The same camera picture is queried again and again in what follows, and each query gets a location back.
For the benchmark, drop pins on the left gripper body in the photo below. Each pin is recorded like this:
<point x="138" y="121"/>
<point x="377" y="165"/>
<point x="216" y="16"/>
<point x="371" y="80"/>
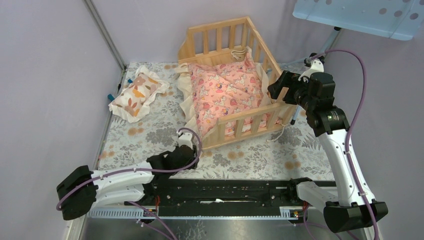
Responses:
<point x="190" y="165"/>

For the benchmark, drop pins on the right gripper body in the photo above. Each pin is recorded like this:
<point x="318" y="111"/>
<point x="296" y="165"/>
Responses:
<point x="297" y="89"/>

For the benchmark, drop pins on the pink patterned bed cushion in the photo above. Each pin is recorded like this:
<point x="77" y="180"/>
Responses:
<point x="211" y="92"/>

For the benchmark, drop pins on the wooden pet bed frame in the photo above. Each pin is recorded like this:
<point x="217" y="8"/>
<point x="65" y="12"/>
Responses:
<point x="211" y="44"/>

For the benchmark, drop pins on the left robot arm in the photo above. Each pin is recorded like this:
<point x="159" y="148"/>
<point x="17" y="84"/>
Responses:
<point x="85" y="189"/>

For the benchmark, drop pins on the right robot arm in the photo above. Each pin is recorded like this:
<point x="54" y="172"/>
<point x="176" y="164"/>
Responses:
<point x="354" y="206"/>

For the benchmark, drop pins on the floral table mat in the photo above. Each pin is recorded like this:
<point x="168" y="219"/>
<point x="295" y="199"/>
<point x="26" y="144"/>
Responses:
<point x="281" y="155"/>

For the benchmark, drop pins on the floral small pillow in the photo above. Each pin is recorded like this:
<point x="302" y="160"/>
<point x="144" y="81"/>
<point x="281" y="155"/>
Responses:
<point x="147" y="84"/>

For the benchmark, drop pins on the blue toy item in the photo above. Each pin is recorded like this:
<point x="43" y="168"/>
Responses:
<point x="126" y="92"/>

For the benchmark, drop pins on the light blue perforated panel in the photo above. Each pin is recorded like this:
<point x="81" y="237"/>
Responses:
<point x="393" y="19"/>

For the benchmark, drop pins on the grey diagonal pole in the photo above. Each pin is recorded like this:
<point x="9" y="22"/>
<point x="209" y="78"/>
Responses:
<point x="99" y="23"/>

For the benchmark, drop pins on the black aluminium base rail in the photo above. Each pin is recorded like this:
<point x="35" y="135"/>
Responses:
<point x="219" y="198"/>

